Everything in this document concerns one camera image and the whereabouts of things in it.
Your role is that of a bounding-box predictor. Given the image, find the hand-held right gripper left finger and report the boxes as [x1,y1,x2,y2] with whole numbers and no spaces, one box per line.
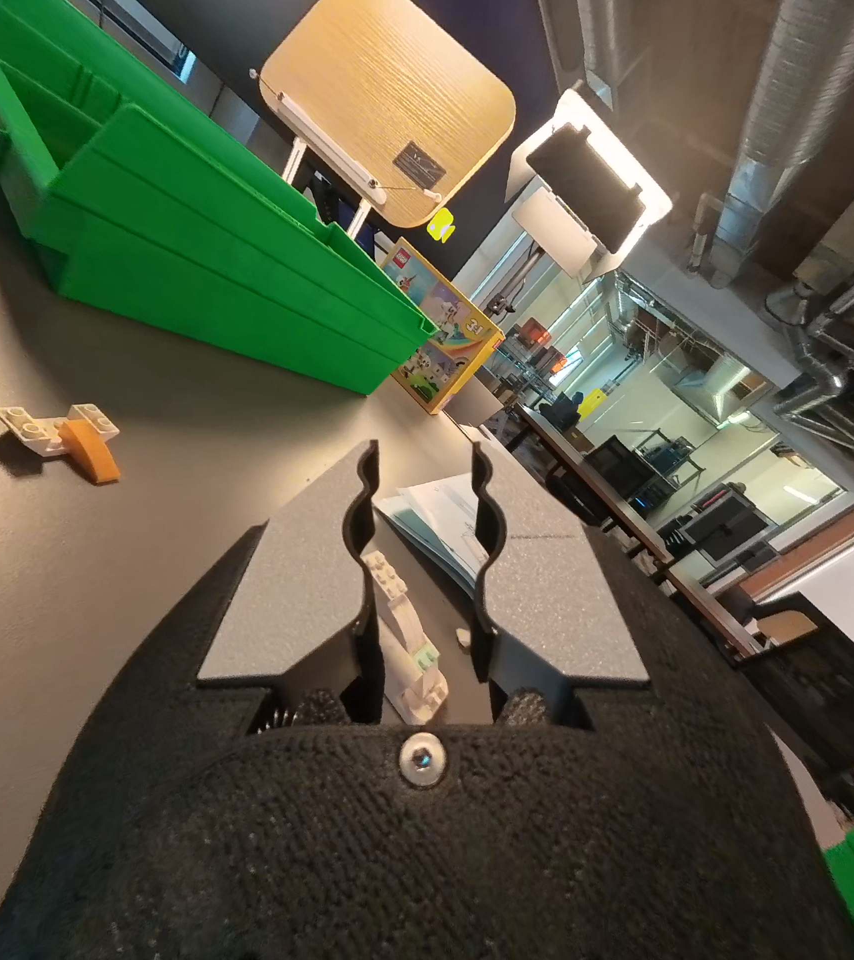
[196,438,385,726]

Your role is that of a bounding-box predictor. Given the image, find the black office chair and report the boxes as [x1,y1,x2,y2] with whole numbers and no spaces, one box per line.
[742,592,854,781]

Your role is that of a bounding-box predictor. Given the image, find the studio light panel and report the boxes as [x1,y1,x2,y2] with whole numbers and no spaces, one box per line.
[505,88,674,280]

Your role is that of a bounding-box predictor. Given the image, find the small white bricks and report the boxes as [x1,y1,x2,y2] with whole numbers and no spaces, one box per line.
[363,549,451,726]

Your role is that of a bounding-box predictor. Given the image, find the colourful lego set box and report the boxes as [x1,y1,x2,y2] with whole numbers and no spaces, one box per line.
[378,238,507,416]

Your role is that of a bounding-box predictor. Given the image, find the black light stand tripod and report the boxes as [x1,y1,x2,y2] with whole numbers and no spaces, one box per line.
[487,247,548,316]

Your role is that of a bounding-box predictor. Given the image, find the white lego assembly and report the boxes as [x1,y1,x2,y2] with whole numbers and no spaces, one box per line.
[0,403,122,487]

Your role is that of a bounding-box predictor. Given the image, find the open instruction booklet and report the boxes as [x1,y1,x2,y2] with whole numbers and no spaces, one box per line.
[373,472,490,597]

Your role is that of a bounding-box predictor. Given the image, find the orange curved lego piece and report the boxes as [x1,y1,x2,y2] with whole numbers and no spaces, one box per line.
[59,418,122,486]

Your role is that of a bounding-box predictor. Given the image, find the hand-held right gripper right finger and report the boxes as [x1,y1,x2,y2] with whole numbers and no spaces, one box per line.
[469,441,653,726]

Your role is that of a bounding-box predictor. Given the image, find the silver air duct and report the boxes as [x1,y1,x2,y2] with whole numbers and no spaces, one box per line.
[715,0,854,249]

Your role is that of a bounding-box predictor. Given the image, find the wooden board on white stand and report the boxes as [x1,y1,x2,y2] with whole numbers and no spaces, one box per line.
[249,0,517,237]

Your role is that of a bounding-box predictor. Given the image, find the long wooden table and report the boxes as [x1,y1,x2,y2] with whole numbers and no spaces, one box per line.
[505,397,773,669]

